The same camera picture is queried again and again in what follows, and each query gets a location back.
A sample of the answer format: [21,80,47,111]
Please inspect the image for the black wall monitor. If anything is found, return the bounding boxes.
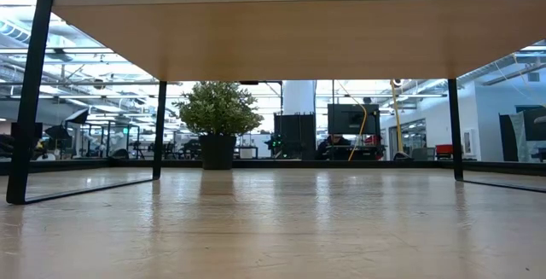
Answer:
[327,102,380,136]

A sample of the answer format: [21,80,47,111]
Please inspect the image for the person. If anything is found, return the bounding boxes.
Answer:
[314,133,353,161]

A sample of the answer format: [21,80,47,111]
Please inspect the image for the small black monitor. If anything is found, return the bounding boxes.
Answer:
[10,121,44,140]

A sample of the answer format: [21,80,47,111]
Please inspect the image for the black photo softbox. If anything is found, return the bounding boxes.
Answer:
[44,124,73,142]
[63,108,90,126]

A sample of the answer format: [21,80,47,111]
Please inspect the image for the black aluminium table frame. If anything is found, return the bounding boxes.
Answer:
[0,158,546,177]

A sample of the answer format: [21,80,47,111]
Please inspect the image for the red box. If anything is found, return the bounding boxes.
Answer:
[434,144,454,160]

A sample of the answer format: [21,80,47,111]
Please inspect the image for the wooden riser shelf black legs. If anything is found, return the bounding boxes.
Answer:
[6,0,546,206]

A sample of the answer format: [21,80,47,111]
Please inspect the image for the thin yellow hanging cable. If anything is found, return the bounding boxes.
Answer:
[335,80,369,161]

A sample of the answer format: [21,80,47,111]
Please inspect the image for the thick yellow hanging cable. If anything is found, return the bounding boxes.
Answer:
[389,79,413,161]

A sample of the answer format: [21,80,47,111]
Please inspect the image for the potted green plant black pot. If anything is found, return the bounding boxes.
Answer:
[173,81,264,171]

